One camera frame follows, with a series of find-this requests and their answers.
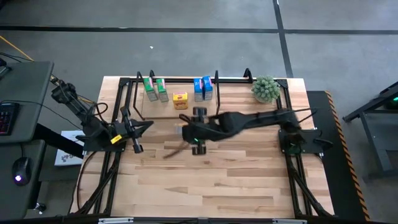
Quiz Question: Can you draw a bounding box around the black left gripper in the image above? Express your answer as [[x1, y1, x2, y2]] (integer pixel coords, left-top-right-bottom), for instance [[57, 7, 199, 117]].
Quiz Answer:
[[108, 106, 155, 154]]

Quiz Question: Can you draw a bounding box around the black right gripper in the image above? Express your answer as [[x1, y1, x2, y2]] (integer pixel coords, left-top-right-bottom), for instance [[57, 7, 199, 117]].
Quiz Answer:
[[162, 106, 220, 160]]

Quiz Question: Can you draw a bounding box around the wooden shelf with black frame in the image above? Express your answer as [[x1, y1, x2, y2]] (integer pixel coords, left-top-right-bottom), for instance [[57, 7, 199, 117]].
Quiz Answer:
[[132, 70, 222, 121]]

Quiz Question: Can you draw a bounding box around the yellow Corn Pops cereal box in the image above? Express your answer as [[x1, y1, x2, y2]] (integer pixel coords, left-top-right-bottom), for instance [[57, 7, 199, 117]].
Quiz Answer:
[[172, 91, 189, 110]]

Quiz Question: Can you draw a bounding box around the green Apple Jacks cereal box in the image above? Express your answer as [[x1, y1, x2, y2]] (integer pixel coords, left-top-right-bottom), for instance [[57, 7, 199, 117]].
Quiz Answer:
[[142, 77, 159, 102], [155, 78, 169, 103]]

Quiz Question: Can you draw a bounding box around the blue Rice Krispies cereal box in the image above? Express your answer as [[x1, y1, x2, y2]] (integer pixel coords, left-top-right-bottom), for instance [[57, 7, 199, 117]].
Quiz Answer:
[[201, 75, 215, 101], [193, 77, 205, 102]]

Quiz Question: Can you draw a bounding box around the white printed box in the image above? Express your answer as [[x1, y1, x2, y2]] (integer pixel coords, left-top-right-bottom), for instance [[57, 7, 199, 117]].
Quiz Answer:
[[53, 129, 87, 167]]

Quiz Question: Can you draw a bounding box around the black metal support bar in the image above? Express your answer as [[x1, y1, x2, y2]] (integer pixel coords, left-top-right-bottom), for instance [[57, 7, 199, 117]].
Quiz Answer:
[[33, 123, 87, 159]]

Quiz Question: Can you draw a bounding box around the green plant in woven pot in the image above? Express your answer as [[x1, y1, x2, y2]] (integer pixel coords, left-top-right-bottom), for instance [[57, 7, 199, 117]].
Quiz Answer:
[[251, 75, 282, 104]]

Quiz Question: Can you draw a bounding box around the grey desk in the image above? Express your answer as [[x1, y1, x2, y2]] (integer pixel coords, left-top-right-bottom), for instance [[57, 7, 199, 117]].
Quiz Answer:
[[0, 60, 55, 221]]

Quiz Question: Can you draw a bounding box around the black computer mouse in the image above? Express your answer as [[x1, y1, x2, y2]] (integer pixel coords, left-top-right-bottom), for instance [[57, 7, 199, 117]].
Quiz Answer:
[[11, 156, 34, 187]]

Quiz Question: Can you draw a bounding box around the black caster wheel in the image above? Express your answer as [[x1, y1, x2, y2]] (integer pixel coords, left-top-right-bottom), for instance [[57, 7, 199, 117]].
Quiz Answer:
[[33, 202, 48, 215]]

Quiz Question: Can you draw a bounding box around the black backlit keyboard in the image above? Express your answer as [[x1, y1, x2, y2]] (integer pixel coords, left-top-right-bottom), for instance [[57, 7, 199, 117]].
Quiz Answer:
[[0, 101, 21, 137]]

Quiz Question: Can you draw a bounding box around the black mat with hazard stripes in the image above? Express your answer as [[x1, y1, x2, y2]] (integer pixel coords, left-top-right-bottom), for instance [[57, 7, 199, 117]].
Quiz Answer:
[[306, 90, 371, 222]]

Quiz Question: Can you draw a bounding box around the dark metal stand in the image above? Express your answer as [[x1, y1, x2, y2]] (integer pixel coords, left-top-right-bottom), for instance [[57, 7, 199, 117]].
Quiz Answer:
[[341, 80, 398, 184]]

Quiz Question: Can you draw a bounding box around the black aluminium table rig frame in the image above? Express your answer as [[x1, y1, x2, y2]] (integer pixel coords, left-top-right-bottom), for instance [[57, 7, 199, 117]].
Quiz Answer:
[[70, 67, 336, 218]]

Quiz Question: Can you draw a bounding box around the silver metal bracket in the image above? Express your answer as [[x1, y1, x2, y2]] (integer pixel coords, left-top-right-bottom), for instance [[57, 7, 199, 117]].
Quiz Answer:
[[98, 217, 135, 224], [272, 218, 308, 224]]

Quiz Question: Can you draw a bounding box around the yellow cable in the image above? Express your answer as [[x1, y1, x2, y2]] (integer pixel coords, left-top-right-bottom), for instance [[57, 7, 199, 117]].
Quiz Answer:
[[0, 35, 96, 105]]

